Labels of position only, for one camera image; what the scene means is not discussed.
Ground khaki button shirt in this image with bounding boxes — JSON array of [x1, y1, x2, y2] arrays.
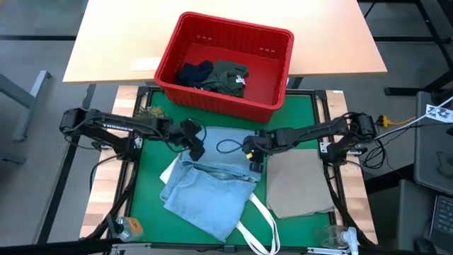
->
[[265, 148, 336, 220]]

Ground red plastic laundry bin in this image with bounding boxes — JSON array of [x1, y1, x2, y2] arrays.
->
[[154, 11, 294, 124]]

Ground light blue denim jeans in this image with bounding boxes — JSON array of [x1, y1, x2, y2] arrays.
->
[[159, 126, 261, 243]]

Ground dark green garment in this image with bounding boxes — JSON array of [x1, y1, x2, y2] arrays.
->
[[201, 59, 250, 98]]

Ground small potted succulent plant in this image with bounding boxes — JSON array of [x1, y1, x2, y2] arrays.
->
[[136, 106, 166, 120]]

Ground black garment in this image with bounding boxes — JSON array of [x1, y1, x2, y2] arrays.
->
[[176, 59, 215, 89]]

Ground green table mat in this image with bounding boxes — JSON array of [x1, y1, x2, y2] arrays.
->
[[130, 91, 332, 247]]

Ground white label strip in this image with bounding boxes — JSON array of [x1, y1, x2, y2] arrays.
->
[[130, 57, 162, 72]]

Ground white printed tote bag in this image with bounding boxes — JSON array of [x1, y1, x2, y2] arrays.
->
[[159, 155, 281, 255]]

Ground clear bottle with orange label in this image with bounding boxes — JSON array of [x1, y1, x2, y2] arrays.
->
[[115, 216, 145, 242]]

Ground light wood desk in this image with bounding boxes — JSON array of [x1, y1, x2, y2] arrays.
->
[[62, 0, 388, 84]]

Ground clear spray bottle white nozzle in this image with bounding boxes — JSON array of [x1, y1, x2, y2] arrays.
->
[[314, 225, 360, 255]]

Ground grey desk leg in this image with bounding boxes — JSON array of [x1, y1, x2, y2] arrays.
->
[[0, 69, 53, 142]]

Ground dark grey box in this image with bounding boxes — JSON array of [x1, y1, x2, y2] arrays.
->
[[396, 178, 436, 251]]

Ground grey cabinet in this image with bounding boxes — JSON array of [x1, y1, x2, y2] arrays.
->
[[413, 91, 453, 196]]

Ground black bar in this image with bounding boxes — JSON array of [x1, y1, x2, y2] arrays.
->
[[0, 237, 123, 255]]

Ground black keyboard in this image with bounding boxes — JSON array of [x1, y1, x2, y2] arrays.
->
[[428, 194, 453, 245]]

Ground black left wrist camera cable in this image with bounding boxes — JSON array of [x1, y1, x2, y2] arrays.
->
[[193, 118, 208, 143]]

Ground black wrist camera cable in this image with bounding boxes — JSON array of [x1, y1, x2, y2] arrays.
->
[[216, 138, 246, 154], [193, 118, 208, 143]]

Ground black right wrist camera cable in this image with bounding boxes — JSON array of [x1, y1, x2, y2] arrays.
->
[[216, 138, 246, 154]]

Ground black metal table frame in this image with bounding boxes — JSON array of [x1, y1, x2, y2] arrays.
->
[[105, 86, 355, 254]]

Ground black cable bundle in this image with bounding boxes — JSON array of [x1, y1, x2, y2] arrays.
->
[[360, 136, 390, 170]]

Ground yellow plug with cable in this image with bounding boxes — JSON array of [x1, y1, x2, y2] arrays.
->
[[377, 114, 417, 128]]

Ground black desk frame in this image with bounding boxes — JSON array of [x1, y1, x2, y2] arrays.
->
[[357, 0, 453, 96]]

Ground white cable with printed tag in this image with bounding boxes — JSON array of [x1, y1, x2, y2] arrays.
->
[[374, 95, 453, 141]]

